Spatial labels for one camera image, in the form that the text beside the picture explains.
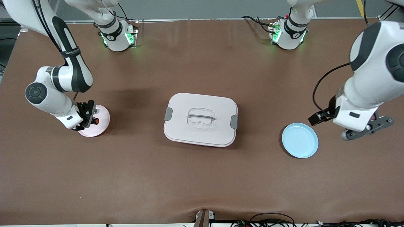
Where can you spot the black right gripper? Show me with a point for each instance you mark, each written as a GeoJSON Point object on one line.
{"type": "Point", "coordinates": [82, 110]}

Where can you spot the pink round plate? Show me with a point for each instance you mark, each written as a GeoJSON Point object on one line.
{"type": "Point", "coordinates": [102, 126]}

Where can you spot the white lunch box grey clips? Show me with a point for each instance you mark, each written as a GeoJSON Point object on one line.
{"type": "Point", "coordinates": [202, 135]}

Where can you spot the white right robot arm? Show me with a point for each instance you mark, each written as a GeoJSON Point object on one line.
{"type": "Point", "coordinates": [72, 69]}

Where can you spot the brown table mat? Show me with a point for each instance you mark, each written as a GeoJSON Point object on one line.
{"type": "Point", "coordinates": [202, 183]}

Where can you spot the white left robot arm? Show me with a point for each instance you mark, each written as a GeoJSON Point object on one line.
{"type": "Point", "coordinates": [372, 78]}

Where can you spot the brown camera mount post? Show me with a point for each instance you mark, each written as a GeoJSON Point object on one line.
{"type": "Point", "coordinates": [202, 219]}

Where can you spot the light blue round plate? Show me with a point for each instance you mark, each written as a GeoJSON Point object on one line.
{"type": "Point", "coordinates": [300, 140]}

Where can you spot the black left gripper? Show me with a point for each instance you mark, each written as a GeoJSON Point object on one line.
{"type": "Point", "coordinates": [331, 109]}

